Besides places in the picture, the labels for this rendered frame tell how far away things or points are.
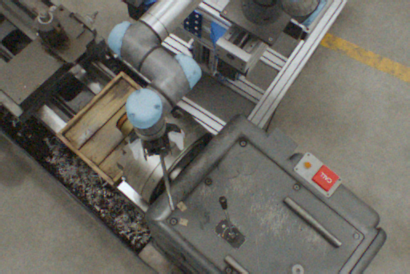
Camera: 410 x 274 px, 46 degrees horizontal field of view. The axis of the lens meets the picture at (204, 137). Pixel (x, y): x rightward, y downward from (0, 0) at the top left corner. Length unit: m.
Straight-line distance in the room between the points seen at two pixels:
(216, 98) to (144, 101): 1.67
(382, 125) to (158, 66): 2.16
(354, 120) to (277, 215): 1.66
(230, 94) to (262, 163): 1.26
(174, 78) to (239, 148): 0.48
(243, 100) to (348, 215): 1.34
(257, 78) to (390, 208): 1.05
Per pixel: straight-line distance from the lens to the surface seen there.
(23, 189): 2.85
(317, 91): 3.01
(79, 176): 2.17
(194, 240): 1.39
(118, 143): 1.86
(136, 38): 1.09
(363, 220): 1.49
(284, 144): 1.49
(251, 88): 2.69
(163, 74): 1.05
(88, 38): 1.98
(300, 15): 1.56
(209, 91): 2.67
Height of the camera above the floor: 2.63
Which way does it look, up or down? 71 degrees down
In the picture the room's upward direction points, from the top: 7 degrees clockwise
